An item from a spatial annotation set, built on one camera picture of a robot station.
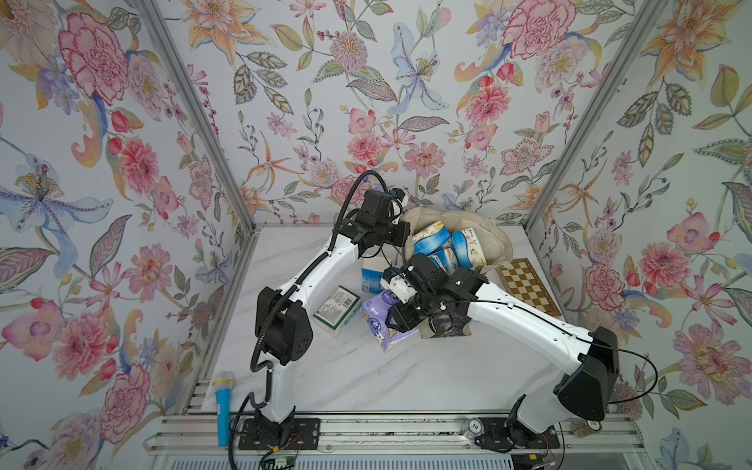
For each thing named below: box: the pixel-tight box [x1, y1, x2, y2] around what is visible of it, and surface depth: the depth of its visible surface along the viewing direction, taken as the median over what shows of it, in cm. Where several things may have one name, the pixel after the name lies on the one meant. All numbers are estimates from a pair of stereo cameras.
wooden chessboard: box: [496, 257, 563, 318], surface depth 103 cm
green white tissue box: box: [312, 284, 362, 337], surface depth 92 cm
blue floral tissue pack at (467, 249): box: [452, 227, 487, 269], surface depth 87 cm
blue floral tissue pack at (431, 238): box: [412, 220, 452, 255], surface depth 91 cm
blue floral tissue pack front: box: [426, 248, 459, 276], surface depth 87 cm
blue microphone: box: [212, 371, 235, 448], surface depth 79 cm
